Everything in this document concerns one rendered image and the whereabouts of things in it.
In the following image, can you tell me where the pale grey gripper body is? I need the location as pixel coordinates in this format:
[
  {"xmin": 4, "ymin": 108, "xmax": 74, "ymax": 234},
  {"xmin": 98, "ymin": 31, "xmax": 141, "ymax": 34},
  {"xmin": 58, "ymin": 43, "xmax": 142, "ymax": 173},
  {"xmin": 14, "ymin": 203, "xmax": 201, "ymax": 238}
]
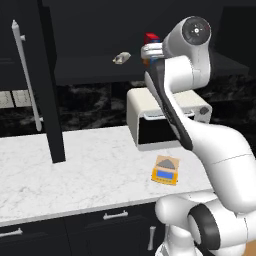
[{"xmin": 140, "ymin": 41, "xmax": 165, "ymax": 62}]

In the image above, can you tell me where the red boxed food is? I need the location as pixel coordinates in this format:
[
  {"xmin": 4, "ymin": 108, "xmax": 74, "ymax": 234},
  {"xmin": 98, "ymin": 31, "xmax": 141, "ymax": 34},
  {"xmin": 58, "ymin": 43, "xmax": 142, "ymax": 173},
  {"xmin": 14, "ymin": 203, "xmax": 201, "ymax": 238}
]
[{"xmin": 143, "ymin": 32, "xmax": 162, "ymax": 65}]

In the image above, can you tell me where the small grey-beige food item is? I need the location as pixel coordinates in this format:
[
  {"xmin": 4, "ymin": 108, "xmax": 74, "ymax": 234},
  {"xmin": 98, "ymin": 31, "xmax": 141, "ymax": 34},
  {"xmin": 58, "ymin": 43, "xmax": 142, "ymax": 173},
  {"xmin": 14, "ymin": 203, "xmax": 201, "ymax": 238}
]
[{"xmin": 112, "ymin": 51, "xmax": 132, "ymax": 65}]

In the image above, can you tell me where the black cabinet door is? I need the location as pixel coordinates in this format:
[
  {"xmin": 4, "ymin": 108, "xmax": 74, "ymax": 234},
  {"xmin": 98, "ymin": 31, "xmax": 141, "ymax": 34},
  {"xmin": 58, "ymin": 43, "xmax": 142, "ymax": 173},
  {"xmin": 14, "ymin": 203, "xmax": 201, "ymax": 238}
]
[{"xmin": 35, "ymin": 0, "xmax": 67, "ymax": 165}]

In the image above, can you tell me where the cream toaster oven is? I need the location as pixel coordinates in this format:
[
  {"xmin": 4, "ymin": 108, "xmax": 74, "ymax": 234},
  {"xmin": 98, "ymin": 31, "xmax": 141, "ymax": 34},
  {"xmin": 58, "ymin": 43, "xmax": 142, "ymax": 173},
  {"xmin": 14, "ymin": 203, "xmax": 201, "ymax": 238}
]
[{"xmin": 126, "ymin": 86, "xmax": 214, "ymax": 152}]

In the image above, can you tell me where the black drawer front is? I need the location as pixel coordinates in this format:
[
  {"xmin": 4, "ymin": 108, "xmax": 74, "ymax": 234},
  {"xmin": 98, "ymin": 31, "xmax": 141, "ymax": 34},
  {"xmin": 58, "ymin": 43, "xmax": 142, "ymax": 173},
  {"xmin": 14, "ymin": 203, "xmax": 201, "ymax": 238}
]
[
  {"xmin": 64, "ymin": 202, "xmax": 158, "ymax": 256},
  {"xmin": 0, "ymin": 216, "xmax": 73, "ymax": 256}
]

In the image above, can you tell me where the black base cupboard door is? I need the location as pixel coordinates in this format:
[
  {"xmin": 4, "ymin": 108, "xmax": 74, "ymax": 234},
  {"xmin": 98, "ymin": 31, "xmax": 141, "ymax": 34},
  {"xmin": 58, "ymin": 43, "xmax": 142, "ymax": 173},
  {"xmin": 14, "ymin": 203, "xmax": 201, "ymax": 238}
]
[{"xmin": 145, "ymin": 201, "xmax": 167, "ymax": 256}]

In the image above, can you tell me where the long silver door handle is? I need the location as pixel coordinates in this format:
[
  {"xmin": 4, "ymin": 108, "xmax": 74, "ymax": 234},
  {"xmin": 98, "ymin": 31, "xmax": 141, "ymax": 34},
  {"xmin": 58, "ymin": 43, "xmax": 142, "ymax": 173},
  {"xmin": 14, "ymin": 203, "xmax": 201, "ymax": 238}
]
[{"xmin": 11, "ymin": 19, "xmax": 44, "ymax": 132}]

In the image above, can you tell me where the white wall outlet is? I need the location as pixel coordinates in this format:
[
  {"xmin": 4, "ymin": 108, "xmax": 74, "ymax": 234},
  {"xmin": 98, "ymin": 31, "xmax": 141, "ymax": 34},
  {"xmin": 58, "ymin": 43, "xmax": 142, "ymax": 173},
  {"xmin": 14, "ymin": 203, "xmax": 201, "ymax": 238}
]
[
  {"xmin": 0, "ymin": 90, "xmax": 15, "ymax": 109},
  {"xmin": 12, "ymin": 89, "xmax": 33, "ymax": 108}
]

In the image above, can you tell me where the black closed wall cabinet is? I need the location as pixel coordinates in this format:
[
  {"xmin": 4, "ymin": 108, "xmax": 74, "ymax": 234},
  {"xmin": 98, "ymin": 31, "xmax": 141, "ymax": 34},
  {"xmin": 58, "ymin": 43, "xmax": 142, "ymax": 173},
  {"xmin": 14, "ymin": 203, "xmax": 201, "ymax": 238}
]
[{"xmin": 0, "ymin": 0, "xmax": 38, "ymax": 92}]

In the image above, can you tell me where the silver drawer handle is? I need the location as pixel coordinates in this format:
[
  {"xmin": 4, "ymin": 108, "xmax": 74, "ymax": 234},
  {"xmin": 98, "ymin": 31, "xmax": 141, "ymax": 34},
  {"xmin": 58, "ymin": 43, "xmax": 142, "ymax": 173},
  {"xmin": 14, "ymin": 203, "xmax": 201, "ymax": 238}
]
[
  {"xmin": 0, "ymin": 227, "xmax": 24, "ymax": 239},
  {"xmin": 102, "ymin": 209, "xmax": 130, "ymax": 221}
]

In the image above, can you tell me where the silver vertical cupboard handle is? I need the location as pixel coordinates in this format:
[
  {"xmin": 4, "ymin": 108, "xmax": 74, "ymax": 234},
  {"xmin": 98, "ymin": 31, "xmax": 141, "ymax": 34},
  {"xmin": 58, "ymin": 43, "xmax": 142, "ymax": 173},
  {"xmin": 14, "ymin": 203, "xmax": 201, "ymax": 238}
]
[{"xmin": 147, "ymin": 225, "xmax": 157, "ymax": 251}]

